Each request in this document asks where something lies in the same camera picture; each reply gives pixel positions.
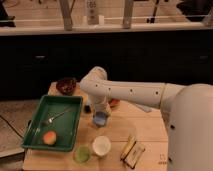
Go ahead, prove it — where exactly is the green cup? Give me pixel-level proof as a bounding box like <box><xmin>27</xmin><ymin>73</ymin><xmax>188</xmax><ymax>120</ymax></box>
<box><xmin>74</xmin><ymin>146</ymin><xmax>91</xmax><ymax>163</ymax></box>

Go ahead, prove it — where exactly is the yellow black box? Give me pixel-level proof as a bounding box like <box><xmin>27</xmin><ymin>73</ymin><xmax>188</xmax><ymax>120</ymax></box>
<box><xmin>120</xmin><ymin>135</ymin><xmax>145</xmax><ymax>169</ymax></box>

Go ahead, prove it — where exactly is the white cup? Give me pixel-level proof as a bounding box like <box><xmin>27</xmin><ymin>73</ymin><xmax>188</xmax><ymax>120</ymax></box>
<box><xmin>92</xmin><ymin>136</ymin><xmax>111</xmax><ymax>157</ymax></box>

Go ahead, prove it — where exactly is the dark brown bowl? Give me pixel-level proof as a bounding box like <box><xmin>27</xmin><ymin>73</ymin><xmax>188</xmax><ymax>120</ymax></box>
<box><xmin>56</xmin><ymin>77</ymin><xmax>77</xmax><ymax>95</ymax></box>

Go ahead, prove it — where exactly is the metal fork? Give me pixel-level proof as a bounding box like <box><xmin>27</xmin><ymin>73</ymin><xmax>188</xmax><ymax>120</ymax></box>
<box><xmin>41</xmin><ymin>108</ymin><xmax>70</xmax><ymax>126</ymax></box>

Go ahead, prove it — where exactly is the green plastic tray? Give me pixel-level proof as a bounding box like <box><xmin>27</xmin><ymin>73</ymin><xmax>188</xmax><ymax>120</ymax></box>
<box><xmin>22</xmin><ymin>95</ymin><xmax>83</xmax><ymax>152</ymax></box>

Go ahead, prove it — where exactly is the black left floor cable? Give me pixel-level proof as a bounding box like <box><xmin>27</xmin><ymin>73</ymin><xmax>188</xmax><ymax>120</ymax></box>
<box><xmin>0</xmin><ymin>114</ymin><xmax>25</xmax><ymax>140</ymax></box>

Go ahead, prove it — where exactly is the light blue cloth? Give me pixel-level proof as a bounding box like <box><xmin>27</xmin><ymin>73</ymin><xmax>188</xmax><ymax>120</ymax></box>
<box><xmin>135</xmin><ymin>104</ymin><xmax>152</xmax><ymax>113</ymax></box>

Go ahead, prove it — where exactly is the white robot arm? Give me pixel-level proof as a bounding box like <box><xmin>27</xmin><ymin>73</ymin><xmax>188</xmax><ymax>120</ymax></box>
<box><xmin>80</xmin><ymin>66</ymin><xmax>213</xmax><ymax>171</ymax></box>

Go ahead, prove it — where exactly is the blue sponge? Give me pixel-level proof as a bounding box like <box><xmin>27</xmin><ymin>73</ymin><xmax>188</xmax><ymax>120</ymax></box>
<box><xmin>93</xmin><ymin>112</ymin><xmax>108</xmax><ymax>127</ymax></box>

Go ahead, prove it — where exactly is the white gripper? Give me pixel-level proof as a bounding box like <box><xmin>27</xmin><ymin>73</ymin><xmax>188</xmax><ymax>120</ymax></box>
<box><xmin>90</xmin><ymin>97</ymin><xmax>111</xmax><ymax>114</ymax></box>

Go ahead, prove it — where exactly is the orange peach fruit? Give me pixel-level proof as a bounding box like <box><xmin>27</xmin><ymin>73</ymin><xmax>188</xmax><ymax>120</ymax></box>
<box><xmin>43</xmin><ymin>131</ymin><xmax>57</xmax><ymax>145</ymax></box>

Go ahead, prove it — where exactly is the orange bowl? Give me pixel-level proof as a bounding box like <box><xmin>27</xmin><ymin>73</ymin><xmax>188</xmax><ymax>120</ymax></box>
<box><xmin>109</xmin><ymin>99</ymin><xmax>120</xmax><ymax>108</ymax></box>

